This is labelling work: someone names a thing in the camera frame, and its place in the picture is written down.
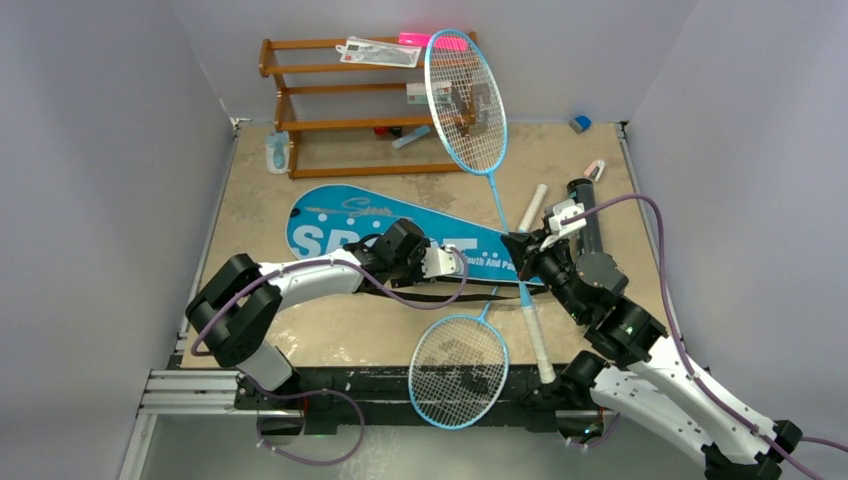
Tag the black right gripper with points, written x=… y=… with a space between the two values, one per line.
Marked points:
x=532 y=255

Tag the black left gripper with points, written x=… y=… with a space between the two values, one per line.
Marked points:
x=417 y=273

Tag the blue racket bag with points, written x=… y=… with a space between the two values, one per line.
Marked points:
x=340 y=216

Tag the blue racket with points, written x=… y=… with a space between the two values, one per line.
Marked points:
x=458 y=370
x=472 y=126

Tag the black shuttlecock tube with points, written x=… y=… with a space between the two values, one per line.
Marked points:
x=589 y=238

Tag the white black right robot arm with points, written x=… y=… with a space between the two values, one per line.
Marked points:
x=635 y=369

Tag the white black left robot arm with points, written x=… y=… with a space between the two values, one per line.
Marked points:
x=233 y=312

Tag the pink white small clip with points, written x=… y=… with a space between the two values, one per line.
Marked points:
x=595 y=170

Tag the red black stamp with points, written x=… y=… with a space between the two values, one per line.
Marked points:
x=393 y=131

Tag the blue white eraser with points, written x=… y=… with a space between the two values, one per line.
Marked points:
x=580 y=124

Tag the blue white packaged item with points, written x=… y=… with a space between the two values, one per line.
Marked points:
x=277 y=151

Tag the white green small box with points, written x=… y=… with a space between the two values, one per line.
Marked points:
x=417 y=92

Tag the white plastic package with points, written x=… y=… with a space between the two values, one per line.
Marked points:
x=357 y=50

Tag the pink ruler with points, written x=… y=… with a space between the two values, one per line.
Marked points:
x=448 y=42

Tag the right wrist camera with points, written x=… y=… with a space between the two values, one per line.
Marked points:
x=559 y=223

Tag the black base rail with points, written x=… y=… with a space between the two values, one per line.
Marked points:
x=382 y=395

